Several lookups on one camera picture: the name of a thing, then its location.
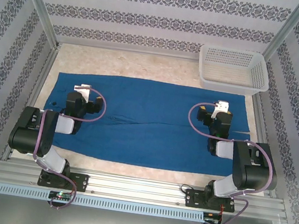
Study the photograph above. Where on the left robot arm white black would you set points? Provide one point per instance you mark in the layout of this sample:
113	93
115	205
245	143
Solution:
27	130

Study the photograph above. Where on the left circuit board green light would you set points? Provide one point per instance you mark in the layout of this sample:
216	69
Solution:
59	195

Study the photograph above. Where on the aluminium frame post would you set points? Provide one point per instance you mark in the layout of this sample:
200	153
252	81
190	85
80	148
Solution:
286	31
39	2

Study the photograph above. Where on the white plastic mesh basket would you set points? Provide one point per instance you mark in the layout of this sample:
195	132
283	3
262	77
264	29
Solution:
233	68

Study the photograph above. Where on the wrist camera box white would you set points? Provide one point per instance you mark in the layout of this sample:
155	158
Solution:
83	89
222	107

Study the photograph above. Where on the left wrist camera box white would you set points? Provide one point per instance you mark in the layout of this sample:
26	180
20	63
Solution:
83	89

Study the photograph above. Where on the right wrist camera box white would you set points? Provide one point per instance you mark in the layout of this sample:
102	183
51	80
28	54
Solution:
222	107

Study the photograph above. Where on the aluminium mounting rail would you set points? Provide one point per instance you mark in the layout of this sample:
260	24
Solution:
138	187

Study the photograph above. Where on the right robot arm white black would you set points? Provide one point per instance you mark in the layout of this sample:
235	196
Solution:
256	167

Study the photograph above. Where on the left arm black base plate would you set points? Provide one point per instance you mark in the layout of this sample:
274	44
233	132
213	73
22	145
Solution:
81	182

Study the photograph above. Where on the aluminium table side rail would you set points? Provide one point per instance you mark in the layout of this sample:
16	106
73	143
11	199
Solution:
39	87
261	120

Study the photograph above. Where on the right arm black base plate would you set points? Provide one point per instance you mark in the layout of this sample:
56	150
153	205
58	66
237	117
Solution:
192	198

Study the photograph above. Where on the blue long pants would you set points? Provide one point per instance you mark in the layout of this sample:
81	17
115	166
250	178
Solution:
149	112

